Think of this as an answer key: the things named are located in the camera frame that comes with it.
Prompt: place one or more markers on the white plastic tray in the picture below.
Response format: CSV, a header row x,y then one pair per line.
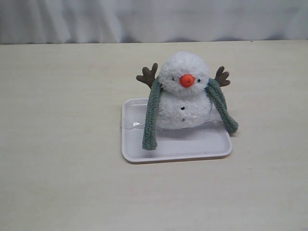
x,y
209,140

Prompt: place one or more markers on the white plush snowman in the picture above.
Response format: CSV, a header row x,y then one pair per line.
x,y
182,62

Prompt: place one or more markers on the green knitted scarf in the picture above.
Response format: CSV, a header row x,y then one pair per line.
x,y
182,102

